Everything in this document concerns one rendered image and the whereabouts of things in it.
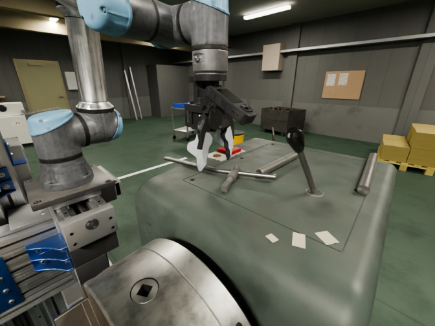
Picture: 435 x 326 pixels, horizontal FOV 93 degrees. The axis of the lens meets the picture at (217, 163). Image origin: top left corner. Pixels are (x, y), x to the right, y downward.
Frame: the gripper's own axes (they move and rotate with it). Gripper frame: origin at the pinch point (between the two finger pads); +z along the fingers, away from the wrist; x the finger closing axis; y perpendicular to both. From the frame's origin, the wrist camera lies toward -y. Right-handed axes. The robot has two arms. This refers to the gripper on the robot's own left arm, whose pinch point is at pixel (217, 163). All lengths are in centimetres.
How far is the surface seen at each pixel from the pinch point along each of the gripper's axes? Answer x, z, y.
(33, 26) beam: -113, -152, 727
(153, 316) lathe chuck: 28.5, 5.9, -15.8
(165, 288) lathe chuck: 25.8, 5.6, -14.2
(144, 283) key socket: 27.1, 5.6, -11.7
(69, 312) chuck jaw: 34.5, 10.2, -4.3
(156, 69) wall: -507, -71, 793
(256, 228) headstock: 10.6, 3.7, -17.8
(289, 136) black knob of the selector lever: 1.1, -9.8, -17.5
